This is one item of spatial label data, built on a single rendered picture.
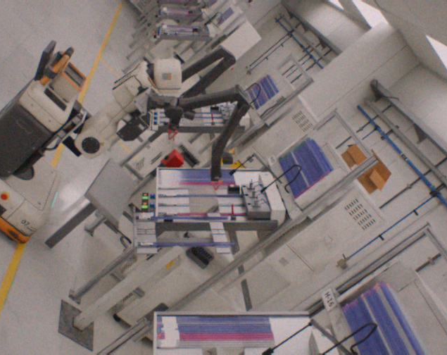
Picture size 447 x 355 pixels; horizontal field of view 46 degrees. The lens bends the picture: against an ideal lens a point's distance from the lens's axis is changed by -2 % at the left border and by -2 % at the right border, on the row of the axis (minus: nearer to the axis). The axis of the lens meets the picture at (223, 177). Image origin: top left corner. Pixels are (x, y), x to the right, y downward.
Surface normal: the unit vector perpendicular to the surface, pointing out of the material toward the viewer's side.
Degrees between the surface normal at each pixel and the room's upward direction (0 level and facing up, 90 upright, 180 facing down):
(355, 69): 90
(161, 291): 90
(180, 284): 90
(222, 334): 44
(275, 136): 90
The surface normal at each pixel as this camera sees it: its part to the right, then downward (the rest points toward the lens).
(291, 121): 0.10, 0.46
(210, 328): 0.09, -0.88
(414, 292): -0.65, -0.64
